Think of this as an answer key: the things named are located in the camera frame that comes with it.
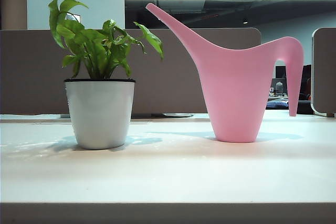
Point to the pink plastic watering can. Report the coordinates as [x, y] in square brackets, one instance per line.
[236, 90]

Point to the white round plant pot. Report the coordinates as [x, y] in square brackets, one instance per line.
[99, 113]

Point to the green leafy plant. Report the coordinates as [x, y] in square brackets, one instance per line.
[92, 48]

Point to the grey flat partition foot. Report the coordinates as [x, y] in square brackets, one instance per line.
[177, 115]

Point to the long brown desk partition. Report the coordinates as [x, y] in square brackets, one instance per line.
[170, 77]

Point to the small grey partition foot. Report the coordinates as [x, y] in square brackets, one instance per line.
[65, 115]

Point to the blue background cloth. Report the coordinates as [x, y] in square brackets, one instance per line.
[278, 103]

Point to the clear background jar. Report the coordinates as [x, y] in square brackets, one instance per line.
[279, 87]

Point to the black background monitor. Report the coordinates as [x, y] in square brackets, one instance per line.
[280, 72]

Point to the black background cushion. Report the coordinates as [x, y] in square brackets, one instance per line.
[304, 106]

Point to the brown partition with white edge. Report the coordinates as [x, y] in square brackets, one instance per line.
[325, 77]

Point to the small white wall sign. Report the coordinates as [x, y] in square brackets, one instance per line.
[70, 16]

